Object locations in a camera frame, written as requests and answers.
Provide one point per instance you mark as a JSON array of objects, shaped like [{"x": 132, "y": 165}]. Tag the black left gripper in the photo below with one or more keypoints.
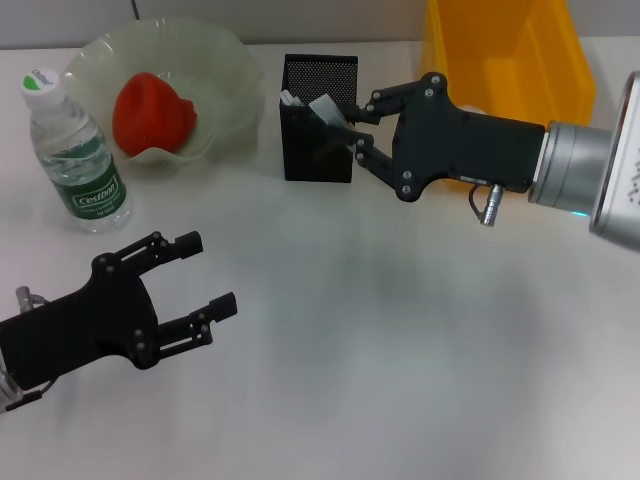
[{"x": 75, "y": 330}]

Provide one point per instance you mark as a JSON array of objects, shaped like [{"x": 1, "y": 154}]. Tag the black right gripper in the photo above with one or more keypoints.
[{"x": 465, "y": 145}]

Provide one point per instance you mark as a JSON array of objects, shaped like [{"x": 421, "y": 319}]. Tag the grey marker pen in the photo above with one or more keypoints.
[{"x": 325, "y": 110}]

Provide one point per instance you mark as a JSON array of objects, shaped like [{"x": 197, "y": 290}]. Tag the mint green utility knife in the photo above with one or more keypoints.
[{"x": 291, "y": 98}]

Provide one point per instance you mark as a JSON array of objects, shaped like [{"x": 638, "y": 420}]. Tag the clear green-label water bottle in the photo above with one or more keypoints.
[{"x": 95, "y": 195}]

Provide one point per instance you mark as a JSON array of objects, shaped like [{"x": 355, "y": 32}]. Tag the black mesh pen holder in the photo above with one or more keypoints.
[{"x": 317, "y": 155}]

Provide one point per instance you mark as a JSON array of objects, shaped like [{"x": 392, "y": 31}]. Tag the pale green glass fruit plate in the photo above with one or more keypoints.
[{"x": 225, "y": 75}]

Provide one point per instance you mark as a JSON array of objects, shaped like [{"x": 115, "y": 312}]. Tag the yellow plastic bin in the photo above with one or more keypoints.
[{"x": 525, "y": 50}]

